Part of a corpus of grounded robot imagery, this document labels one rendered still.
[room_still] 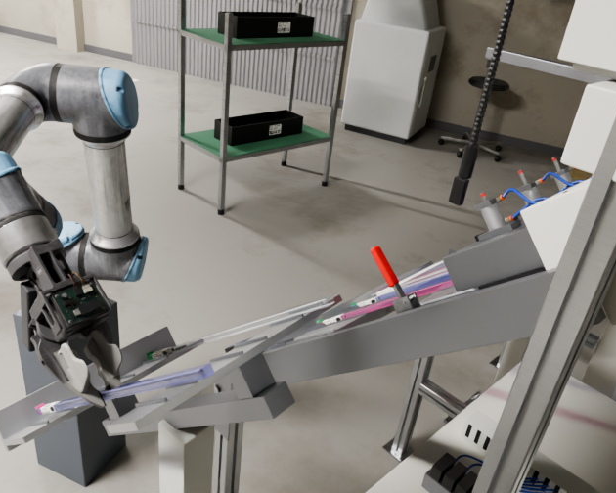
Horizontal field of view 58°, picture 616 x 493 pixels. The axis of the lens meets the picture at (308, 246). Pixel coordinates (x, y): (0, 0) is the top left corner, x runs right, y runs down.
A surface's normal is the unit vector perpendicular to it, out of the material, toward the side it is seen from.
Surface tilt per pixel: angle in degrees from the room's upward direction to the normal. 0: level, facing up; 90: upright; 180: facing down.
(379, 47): 90
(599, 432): 0
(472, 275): 90
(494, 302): 90
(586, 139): 90
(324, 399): 0
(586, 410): 0
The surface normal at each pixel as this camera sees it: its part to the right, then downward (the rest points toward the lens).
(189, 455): 0.77, 0.38
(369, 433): 0.11, -0.87
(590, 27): -0.72, 0.26
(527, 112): -0.39, 0.40
